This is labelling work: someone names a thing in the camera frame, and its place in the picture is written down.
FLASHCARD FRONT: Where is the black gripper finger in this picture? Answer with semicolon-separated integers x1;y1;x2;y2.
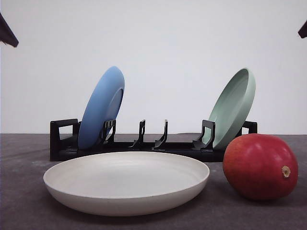
298;21;307;38
0;13;19;47

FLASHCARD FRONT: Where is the red pomegranate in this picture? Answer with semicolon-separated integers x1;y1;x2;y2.
223;133;298;200

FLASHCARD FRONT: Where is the white plate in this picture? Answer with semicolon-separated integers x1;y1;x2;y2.
43;152;210;216

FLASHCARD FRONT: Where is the light green plate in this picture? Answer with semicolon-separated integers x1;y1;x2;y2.
203;68;256;150

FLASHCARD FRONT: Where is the black plate rack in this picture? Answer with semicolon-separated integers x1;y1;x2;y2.
50;119;258;162

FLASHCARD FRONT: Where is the blue plate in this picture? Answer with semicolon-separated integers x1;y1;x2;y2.
78;66;126;150

